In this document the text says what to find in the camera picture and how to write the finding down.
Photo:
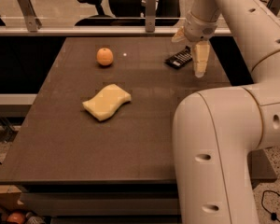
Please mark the left metal rail bracket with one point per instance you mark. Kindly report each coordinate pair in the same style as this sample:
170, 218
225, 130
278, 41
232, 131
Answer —
33, 23

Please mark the black office chair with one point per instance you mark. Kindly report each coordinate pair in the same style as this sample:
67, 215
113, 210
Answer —
131, 13

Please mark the black rxbar chocolate wrapper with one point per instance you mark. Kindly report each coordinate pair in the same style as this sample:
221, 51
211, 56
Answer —
180, 59

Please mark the yellow wavy sponge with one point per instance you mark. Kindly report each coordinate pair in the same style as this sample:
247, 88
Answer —
106, 102

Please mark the middle metal rail bracket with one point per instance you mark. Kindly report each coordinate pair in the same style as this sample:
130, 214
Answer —
150, 16

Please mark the orange ball under table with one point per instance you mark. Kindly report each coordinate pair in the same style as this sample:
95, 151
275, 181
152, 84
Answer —
16, 217

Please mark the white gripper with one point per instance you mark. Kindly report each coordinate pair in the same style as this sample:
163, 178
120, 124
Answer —
198, 31

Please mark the orange fruit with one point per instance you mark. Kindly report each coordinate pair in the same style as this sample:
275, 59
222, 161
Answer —
104, 56

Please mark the horizontal metal rail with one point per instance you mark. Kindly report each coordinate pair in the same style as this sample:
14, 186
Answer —
89, 31

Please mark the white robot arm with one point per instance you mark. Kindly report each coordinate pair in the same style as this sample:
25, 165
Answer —
214, 130

